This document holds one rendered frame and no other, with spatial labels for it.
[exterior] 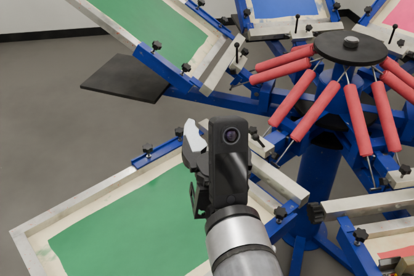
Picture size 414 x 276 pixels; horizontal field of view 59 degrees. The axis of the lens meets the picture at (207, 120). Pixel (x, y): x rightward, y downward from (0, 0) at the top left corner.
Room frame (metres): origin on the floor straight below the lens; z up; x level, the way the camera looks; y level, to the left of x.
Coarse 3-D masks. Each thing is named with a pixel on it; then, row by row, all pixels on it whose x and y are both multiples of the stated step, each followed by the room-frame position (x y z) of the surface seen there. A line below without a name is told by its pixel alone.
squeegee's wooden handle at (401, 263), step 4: (408, 256) 0.61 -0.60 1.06; (412, 256) 0.61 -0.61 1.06; (400, 260) 0.60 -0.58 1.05; (404, 260) 0.60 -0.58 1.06; (408, 260) 0.60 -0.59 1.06; (412, 260) 0.60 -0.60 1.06; (400, 264) 0.60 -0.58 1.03; (404, 264) 0.59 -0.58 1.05; (408, 264) 0.58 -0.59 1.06; (412, 264) 0.58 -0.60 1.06; (396, 268) 0.60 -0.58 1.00; (400, 268) 0.59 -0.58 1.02; (404, 268) 0.58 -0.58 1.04; (408, 268) 0.58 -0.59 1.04; (412, 268) 0.58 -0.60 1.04; (396, 272) 0.60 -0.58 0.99; (400, 272) 0.59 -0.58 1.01; (404, 272) 0.58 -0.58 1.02; (408, 272) 0.58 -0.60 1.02; (412, 272) 0.58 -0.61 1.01
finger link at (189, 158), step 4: (184, 136) 0.42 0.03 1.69; (184, 140) 0.41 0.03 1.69; (184, 144) 0.40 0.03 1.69; (188, 144) 0.40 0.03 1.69; (184, 148) 0.39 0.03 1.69; (188, 148) 0.39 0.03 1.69; (184, 152) 0.38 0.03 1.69; (188, 152) 0.38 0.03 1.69; (192, 152) 0.38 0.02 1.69; (196, 152) 0.38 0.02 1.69; (200, 152) 0.38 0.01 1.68; (184, 156) 0.37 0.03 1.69; (188, 156) 0.37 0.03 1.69; (192, 156) 0.37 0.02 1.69; (196, 156) 0.37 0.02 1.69; (184, 160) 0.37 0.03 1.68; (188, 160) 0.37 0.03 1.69; (192, 160) 0.37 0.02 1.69; (196, 160) 0.37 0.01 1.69; (184, 164) 0.37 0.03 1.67; (188, 164) 0.36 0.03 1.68; (192, 164) 0.36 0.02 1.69; (196, 164) 0.36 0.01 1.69; (188, 168) 0.37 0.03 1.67; (192, 168) 0.35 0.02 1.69; (196, 168) 0.36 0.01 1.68
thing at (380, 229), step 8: (368, 224) 0.77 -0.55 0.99; (376, 224) 0.77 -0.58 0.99; (384, 224) 0.77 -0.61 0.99; (392, 224) 0.77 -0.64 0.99; (400, 224) 0.77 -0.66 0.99; (408, 224) 0.77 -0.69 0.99; (368, 232) 0.74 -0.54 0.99; (376, 232) 0.74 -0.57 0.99; (384, 232) 0.75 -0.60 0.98; (392, 232) 0.75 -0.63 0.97; (400, 232) 0.76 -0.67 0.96
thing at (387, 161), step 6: (378, 156) 1.05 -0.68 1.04; (384, 156) 1.05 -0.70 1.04; (390, 156) 1.05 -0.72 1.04; (378, 162) 1.03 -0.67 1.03; (384, 162) 1.02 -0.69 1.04; (390, 162) 1.02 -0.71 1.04; (378, 168) 1.02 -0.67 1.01; (384, 168) 0.99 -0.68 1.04; (390, 168) 0.99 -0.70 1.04; (396, 168) 0.99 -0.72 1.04; (390, 186) 0.94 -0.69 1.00
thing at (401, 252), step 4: (400, 248) 0.70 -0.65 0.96; (404, 248) 0.70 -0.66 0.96; (408, 248) 0.70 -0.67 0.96; (412, 248) 0.70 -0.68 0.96; (384, 252) 0.69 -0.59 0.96; (388, 252) 0.69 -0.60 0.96; (392, 252) 0.69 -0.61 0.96; (396, 252) 0.69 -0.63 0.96; (400, 252) 0.69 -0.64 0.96; (404, 252) 0.69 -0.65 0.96; (408, 252) 0.69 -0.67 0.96; (412, 252) 0.69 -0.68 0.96; (380, 256) 0.67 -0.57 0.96; (384, 256) 0.67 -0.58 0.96; (388, 256) 0.67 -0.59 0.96; (392, 256) 0.67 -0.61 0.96; (404, 256) 0.67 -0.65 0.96
